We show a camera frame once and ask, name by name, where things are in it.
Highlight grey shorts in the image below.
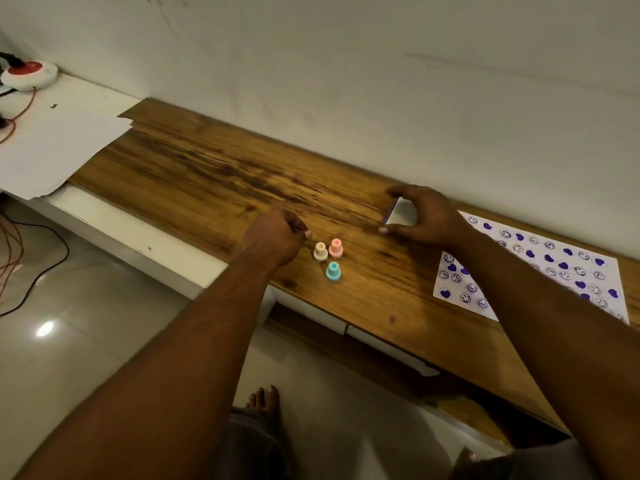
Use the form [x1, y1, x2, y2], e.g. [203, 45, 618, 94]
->
[215, 408, 598, 480]

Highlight person's right forearm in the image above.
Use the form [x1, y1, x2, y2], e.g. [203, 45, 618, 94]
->
[450, 229, 640, 480]

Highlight white sheet with purple stamps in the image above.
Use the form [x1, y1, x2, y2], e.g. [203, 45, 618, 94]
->
[432, 210, 630, 325]

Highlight red cable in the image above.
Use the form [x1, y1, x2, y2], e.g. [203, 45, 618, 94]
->
[0, 87, 39, 301]

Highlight person's right hand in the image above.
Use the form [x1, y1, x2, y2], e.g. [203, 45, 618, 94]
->
[378, 185, 474, 249]

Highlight person's left hand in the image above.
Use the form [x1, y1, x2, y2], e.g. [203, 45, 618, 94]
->
[240, 207, 313, 269]

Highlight white ink pad case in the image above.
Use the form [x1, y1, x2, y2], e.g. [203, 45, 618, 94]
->
[384, 197, 419, 227]

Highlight black cable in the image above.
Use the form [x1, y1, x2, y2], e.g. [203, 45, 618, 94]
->
[0, 219, 70, 318]

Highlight person's left forearm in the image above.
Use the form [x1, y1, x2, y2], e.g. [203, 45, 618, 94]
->
[14, 247, 282, 480]

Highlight person's left foot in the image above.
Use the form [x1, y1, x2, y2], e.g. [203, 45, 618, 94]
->
[244, 385, 282, 433]

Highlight blank white paper sheet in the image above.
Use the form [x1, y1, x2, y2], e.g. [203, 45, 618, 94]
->
[0, 106, 134, 201]

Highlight white and red extension reel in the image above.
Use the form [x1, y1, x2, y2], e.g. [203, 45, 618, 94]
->
[0, 60, 59, 92]

